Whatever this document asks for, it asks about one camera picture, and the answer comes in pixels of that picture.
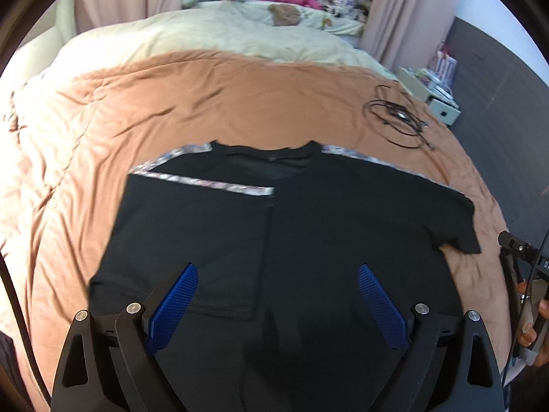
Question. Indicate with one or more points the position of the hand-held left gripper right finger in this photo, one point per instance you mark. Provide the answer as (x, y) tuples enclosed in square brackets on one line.
[(381, 304)]

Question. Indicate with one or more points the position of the white nightstand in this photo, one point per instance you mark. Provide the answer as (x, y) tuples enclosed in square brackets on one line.
[(441, 109)]

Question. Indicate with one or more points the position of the cream printed bed sheet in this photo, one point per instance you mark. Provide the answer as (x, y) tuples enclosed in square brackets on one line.
[(317, 19)]

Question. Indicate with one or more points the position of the brown blanket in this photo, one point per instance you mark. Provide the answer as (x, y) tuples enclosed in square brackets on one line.
[(257, 94)]

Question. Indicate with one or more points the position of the person's right hand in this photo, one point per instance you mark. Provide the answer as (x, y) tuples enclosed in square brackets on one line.
[(525, 335)]

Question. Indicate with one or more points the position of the white padded headboard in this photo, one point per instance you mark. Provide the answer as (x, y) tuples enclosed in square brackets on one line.
[(55, 21)]

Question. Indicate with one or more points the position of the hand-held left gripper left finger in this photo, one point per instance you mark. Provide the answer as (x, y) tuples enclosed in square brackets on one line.
[(171, 304)]

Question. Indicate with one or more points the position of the striped paper bag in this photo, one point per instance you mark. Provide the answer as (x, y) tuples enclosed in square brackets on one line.
[(445, 64)]

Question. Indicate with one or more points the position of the black t-shirt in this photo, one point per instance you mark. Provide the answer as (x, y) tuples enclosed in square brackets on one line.
[(300, 223)]

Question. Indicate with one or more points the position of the cream duvet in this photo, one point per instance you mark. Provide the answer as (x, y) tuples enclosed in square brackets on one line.
[(193, 30)]

